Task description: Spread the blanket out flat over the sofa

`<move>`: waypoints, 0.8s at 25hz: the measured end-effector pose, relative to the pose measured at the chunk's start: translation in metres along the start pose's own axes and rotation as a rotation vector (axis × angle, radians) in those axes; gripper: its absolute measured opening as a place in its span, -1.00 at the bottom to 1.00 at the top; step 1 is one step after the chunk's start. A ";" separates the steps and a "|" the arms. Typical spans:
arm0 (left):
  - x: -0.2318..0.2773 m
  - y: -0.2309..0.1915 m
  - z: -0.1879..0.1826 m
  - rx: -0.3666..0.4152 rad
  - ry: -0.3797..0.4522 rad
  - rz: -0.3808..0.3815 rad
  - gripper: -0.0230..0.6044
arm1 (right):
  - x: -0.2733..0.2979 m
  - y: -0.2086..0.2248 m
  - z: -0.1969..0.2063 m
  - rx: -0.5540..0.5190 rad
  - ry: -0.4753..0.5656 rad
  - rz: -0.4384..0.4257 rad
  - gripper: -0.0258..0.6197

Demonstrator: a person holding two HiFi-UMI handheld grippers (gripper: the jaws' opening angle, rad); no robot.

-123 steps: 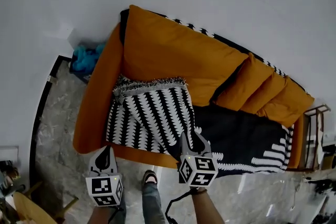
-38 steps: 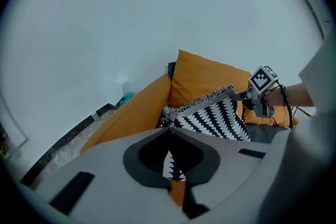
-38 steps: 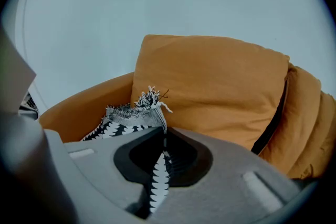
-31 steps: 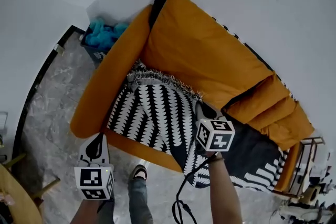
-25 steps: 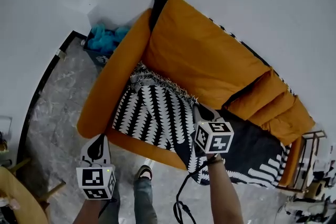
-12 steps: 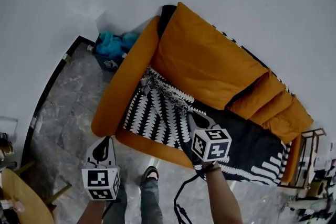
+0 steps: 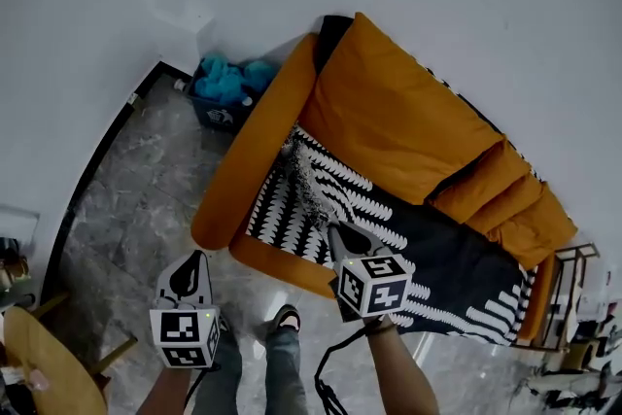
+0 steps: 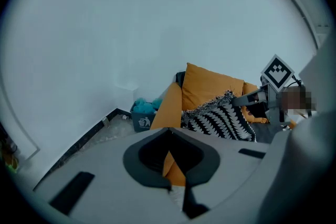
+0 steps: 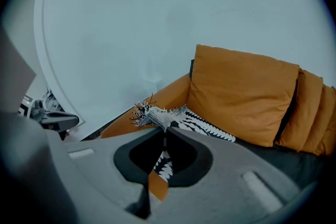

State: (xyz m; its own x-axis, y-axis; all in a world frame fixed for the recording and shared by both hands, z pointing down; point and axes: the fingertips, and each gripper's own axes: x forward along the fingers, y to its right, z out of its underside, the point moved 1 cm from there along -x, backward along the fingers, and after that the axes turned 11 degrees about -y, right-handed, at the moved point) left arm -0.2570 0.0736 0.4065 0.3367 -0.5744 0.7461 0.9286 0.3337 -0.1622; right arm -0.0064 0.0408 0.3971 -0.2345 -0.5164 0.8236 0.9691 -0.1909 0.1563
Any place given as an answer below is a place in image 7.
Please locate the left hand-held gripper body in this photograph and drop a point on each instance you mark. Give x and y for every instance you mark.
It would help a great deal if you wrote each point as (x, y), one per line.
(184, 335)

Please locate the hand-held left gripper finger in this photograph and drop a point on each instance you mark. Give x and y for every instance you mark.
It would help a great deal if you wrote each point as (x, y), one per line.
(205, 282)
(184, 277)

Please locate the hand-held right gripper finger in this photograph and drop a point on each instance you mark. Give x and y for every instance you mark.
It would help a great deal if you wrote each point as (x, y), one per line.
(336, 243)
(359, 245)

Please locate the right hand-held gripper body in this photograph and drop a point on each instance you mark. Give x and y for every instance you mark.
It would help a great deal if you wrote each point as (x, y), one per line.
(374, 289)

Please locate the black and white patterned blanket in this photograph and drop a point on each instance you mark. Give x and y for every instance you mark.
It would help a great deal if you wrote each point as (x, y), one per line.
(452, 267)

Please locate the orange sofa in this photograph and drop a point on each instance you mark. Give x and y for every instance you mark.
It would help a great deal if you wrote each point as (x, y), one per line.
(252, 160)

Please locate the person's left forearm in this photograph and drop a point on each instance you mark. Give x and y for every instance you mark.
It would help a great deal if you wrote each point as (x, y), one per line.
(162, 396)

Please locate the person's right forearm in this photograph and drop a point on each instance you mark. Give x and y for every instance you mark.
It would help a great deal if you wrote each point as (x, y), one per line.
(398, 369)

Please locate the brown wrist band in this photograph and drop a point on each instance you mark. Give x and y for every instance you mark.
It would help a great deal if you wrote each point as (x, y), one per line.
(381, 329)

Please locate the person's left shoe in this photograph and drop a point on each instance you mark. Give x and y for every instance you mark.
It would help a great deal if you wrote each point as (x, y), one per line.
(226, 324)

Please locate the person's shoe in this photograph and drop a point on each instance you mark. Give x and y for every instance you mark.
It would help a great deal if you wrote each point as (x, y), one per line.
(282, 323)
(226, 324)

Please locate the person's left leg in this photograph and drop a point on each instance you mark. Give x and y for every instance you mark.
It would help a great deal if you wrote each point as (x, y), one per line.
(221, 384)

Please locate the person's leg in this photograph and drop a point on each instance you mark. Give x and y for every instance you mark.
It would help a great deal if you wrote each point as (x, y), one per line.
(286, 374)
(221, 384)

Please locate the person's right shoe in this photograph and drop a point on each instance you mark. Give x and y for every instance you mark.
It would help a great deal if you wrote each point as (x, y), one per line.
(282, 323)

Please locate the person's right leg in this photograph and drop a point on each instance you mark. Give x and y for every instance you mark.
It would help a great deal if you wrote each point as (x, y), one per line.
(286, 374)

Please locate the round wooden table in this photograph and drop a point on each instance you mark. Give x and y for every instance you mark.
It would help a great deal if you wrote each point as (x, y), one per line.
(53, 364)

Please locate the black baseboard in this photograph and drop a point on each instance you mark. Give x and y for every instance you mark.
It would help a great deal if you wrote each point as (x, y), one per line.
(87, 170)

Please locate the pink small object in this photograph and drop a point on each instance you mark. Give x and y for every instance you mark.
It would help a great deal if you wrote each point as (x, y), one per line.
(39, 380)

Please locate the dark storage bin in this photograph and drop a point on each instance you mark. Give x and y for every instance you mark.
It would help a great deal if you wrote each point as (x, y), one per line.
(218, 119)

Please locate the blue fluffy cloth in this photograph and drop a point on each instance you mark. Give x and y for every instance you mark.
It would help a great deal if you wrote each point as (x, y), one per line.
(218, 80)

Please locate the brown wooden shelf rack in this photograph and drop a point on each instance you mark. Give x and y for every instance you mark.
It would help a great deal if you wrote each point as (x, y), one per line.
(578, 250)

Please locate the white wall box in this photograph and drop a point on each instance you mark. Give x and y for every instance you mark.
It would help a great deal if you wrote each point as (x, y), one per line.
(194, 22)

